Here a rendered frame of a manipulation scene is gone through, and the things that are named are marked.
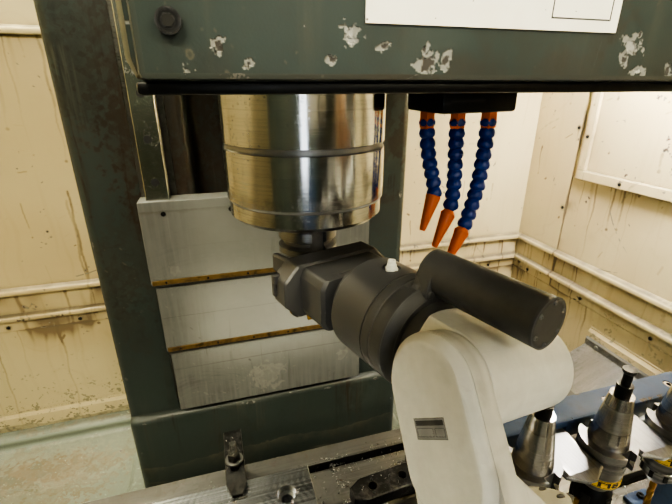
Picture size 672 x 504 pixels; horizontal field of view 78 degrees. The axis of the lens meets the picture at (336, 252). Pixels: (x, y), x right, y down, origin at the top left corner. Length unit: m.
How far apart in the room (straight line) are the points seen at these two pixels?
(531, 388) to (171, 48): 0.27
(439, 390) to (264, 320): 0.77
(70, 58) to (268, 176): 0.61
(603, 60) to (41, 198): 1.26
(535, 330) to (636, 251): 1.16
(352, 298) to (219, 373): 0.76
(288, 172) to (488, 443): 0.24
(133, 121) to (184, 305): 0.38
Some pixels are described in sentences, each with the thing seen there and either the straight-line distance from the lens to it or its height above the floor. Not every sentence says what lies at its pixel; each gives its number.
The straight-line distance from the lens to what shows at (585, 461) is 0.62.
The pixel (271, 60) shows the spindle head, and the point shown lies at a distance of 0.22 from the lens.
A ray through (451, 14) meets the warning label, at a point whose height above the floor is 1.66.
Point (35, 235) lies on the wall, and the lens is 1.39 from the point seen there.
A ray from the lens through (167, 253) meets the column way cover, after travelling 0.91.
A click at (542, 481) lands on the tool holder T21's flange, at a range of 0.56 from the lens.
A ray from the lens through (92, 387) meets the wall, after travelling 1.60.
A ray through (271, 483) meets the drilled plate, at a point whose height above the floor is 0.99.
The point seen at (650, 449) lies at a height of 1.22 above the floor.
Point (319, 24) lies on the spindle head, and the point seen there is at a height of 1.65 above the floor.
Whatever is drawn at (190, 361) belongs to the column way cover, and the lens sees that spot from 1.05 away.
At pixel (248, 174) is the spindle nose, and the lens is 0.38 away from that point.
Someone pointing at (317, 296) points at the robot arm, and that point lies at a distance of 0.37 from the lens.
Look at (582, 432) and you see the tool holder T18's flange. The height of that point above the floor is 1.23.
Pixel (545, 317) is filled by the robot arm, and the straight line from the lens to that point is 0.27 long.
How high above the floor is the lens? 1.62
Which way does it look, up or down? 22 degrees down
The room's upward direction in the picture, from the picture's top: straight up
